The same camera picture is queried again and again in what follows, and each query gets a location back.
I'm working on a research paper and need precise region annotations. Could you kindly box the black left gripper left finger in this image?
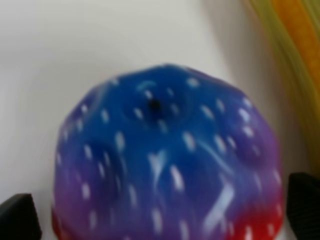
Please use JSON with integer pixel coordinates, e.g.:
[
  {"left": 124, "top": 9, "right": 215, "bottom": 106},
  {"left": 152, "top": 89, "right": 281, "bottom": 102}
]
[{"left": 0, "top": 193, "right": 42, "bottom": 240}]

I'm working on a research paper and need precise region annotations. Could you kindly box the green yellow corn cob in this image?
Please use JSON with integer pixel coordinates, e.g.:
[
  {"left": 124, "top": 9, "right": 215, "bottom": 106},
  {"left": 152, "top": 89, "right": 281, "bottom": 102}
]
[{"left": 244, "top": 0, "right": 320, "bottom": 176}]

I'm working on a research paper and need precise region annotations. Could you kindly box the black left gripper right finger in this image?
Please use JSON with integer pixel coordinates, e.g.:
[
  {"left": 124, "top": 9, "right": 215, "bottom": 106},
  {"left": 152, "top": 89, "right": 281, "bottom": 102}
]
[{"left": 287, "top": 172, "right": 320, "bottom": 240}]

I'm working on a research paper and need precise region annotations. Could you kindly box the blue red dimpled ball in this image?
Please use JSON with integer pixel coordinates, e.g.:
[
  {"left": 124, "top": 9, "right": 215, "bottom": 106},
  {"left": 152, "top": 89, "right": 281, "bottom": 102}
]
[{"left": 51, "top": 64, "right": 284, "bottom": 240}]

